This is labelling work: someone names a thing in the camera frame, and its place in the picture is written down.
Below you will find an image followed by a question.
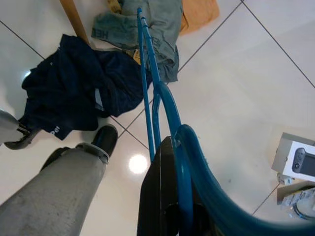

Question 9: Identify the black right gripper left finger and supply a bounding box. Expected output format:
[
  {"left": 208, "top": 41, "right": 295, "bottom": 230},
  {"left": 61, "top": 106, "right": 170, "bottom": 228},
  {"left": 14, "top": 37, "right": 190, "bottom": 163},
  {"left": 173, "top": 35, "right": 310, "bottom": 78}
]
[{"left": 136, "top": 136, "right": 182, "bottom": 236}]

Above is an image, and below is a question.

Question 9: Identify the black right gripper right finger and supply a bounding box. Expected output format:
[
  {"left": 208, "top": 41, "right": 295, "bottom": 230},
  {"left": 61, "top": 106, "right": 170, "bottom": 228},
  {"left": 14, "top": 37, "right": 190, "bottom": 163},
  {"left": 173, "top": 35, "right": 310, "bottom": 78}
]
[{"left": 193, "top": 195, "right": 223, "bottom": 236}]

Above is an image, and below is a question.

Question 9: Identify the blue plastic hanger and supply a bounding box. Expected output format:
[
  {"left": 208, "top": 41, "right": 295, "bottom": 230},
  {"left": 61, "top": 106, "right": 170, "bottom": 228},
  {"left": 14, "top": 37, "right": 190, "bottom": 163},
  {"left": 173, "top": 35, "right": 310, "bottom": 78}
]
[{"left": 136, "top": 7, "right": 315, "bottom": 236}]

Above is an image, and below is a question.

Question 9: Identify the navy shirt white print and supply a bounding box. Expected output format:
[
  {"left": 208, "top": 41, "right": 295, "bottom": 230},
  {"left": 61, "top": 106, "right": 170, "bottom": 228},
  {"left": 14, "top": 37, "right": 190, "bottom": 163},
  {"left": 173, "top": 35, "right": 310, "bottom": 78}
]
[{"left": 21, "top": 33, "right": 148, "bottom": 141}]

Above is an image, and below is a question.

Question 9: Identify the white product box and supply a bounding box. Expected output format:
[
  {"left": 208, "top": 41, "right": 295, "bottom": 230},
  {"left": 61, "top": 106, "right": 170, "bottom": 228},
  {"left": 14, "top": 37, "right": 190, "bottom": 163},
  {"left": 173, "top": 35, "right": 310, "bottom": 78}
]
[{"left": 271, "top": 132, "right": 315, "bottom": 183}]

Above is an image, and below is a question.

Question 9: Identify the grey green garment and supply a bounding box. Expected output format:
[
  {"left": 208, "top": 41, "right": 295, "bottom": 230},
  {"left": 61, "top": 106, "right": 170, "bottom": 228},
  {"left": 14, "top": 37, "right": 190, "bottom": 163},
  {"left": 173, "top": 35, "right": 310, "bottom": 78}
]
[{"left": 91, "top": 0, "right": 183, "bottom": 83}]

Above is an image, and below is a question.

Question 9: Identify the orange cloth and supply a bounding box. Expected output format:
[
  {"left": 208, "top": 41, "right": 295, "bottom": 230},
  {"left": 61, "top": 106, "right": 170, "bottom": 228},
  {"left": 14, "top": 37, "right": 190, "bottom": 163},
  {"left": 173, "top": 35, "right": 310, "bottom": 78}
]
[{"left": 178, "top": 0, "right": 220, "bottom": 37}]

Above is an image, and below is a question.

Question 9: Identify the white plastic chair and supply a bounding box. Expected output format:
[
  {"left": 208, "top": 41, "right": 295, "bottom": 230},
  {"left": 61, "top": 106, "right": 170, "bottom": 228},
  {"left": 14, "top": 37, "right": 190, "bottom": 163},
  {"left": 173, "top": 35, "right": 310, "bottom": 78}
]
[{"left": 60, "top": 0, "right": 91, "bottom": 46}]

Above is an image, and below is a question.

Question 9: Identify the olive crumpled garment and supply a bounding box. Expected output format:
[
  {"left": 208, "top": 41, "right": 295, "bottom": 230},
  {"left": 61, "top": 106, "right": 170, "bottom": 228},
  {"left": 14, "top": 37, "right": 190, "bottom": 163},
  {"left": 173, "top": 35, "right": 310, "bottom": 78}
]
[{"left": 105, "top": 0, "right": 124, "bottom": 14}]

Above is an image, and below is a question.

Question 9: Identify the coiled black cable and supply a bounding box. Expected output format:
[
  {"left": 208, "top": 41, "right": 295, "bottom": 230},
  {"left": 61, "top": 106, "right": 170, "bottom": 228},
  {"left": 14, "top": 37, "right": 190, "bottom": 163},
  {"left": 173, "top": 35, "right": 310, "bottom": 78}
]
[{"left": 289, "top": 196, "right": 315, "bottom": 219}]

